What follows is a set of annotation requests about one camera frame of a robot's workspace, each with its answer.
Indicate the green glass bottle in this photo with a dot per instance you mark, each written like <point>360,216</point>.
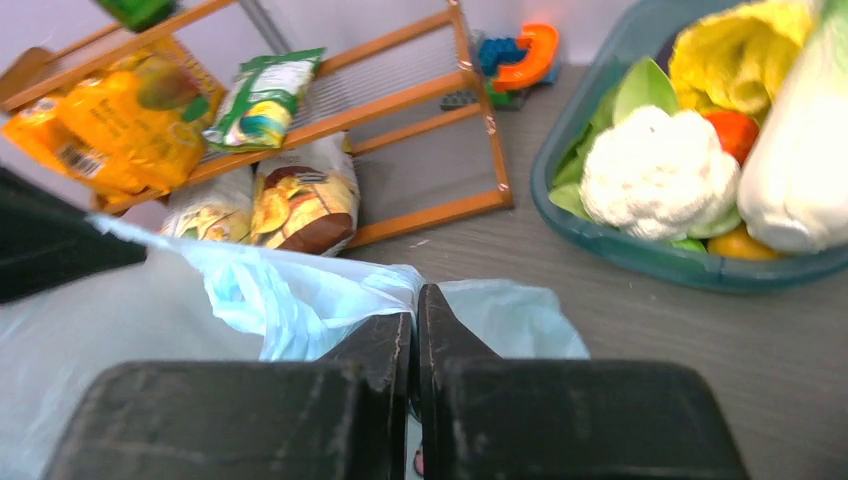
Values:
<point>138,15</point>

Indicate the yellow lettuce head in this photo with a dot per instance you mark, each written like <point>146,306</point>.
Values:
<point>737,59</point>

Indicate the green white snack bag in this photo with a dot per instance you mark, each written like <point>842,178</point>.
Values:
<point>257,112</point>

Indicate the orange snack bag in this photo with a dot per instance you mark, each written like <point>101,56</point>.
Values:
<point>134,125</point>

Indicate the barbecue chips bag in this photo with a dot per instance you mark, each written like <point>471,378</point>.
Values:
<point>307,199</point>

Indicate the white cauliflower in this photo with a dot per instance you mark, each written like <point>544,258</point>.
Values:
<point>659,177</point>

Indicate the light blue plastic bag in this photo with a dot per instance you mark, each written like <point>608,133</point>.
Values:
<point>185,300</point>

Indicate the red tomato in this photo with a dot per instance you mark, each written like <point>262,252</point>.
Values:
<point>737,132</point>

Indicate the white brown snack bag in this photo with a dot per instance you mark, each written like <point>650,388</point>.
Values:
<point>219,209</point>

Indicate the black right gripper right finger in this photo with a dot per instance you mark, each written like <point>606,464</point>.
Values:
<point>487,417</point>

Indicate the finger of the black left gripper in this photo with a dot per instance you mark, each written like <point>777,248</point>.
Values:
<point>47,242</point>

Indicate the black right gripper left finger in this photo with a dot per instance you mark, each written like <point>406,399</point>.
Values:
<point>342,416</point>

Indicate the wooden shelf rack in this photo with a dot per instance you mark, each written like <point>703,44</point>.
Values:
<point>38,72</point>

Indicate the teal vegetable basket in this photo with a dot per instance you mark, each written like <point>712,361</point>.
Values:
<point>645,30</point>

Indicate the napa cabbage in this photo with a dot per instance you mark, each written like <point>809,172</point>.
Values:
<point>793,191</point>

